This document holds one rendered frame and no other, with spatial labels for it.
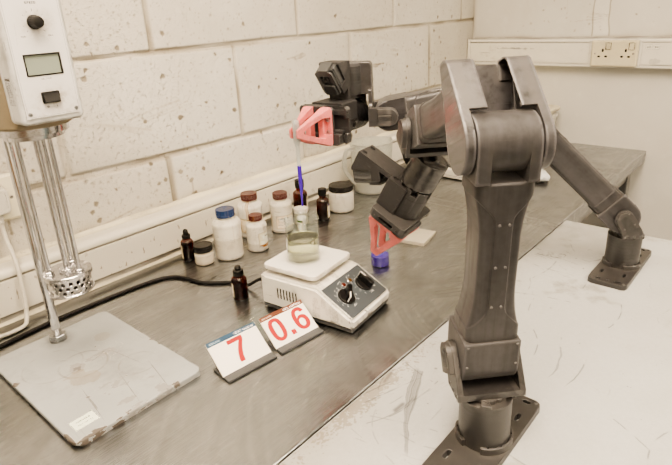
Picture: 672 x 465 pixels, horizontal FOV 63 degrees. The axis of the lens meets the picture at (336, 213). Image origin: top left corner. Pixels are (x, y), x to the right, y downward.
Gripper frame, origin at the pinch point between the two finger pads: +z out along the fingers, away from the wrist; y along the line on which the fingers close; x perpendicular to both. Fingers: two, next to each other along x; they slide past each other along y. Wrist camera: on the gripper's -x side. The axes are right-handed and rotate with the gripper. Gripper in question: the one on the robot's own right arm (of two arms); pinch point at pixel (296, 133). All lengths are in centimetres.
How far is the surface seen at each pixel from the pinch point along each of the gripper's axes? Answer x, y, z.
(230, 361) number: 30.7, 2.0, 23.1
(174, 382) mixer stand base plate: 31.1, -2.1, 30.7
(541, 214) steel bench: 33, 25, -65
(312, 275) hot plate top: 23.5, 4.8, 4.7
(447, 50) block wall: -2, -30, -131
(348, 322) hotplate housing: 29.9, 12.6, 5.9
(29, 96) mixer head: -11.6, -10.2, 37.4
